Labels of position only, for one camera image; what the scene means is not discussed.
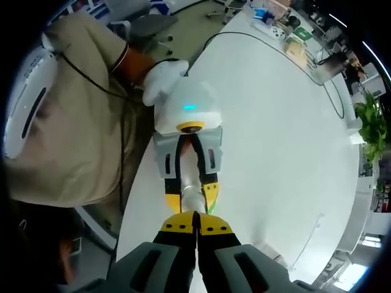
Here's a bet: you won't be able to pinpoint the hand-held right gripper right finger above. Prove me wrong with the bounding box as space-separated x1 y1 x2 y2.
195 212 326 293

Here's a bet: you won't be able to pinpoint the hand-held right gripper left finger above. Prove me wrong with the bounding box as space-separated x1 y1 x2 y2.
79 210 200 293

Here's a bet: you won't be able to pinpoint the clear pump bottle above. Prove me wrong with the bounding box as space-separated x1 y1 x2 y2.
179 143 206 215

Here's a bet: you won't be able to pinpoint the white table leg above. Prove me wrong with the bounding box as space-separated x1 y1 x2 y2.
74 204 120 256

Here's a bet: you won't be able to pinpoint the grey office chair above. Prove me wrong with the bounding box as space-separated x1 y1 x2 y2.
126 13 180 60

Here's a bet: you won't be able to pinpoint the person's beige shirt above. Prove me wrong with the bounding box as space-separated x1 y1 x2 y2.
3 13 155 210

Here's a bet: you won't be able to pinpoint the white dotted device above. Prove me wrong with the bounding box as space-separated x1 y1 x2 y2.
270 26 287 41

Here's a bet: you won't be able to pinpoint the person's dark trousers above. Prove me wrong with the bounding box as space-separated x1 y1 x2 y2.
7 195 103 289

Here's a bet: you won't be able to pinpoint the kraft paper box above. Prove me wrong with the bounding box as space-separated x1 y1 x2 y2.
284 41 308 60

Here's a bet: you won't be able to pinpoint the green packet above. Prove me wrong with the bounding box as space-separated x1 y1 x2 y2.
290 25 314 43

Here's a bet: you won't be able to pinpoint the potted green plant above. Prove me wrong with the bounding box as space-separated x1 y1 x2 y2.
348 90 389 164

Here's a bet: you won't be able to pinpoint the thick black gripper cable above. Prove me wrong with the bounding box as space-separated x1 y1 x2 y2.
155 56 185 67

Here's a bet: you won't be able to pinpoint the thin black cable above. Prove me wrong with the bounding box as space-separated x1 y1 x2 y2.
50 50 137 199

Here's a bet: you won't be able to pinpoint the blue white wall poster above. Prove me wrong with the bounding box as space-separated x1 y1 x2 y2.
51 0 112 18

